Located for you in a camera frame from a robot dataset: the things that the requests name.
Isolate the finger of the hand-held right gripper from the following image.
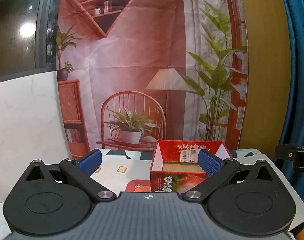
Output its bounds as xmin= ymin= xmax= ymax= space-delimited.
xmin=275 ymin=144 xmax=304 ymax=173

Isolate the white printed tablecloth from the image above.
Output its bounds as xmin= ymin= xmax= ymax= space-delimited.
xmin=88 ymin=148 xmax=304 ymax=235

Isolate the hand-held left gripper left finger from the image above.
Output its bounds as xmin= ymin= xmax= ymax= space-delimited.
xmin=11 ymin=149 xmax=117 ymax=202

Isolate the blue curtain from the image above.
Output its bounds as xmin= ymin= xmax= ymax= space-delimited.
xmin=277 ymin=0 xmax=304 ymax=200

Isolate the room scene wall poster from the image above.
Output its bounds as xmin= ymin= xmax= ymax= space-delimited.
xmin=56 ymin=0 xmax=249 ymax=159

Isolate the dark glass window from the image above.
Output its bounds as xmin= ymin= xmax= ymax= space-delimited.
xmin=0 ymin=0 xmax=63 ymax=78

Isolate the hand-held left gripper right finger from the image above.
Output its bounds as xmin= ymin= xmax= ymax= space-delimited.
xmin=183 ymin=149 xmax=290 ymax=202

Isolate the red strawberry print cardboard box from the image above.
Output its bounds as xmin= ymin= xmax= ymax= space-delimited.
xmin=150 ymin=140 xmax=231 ymax=193

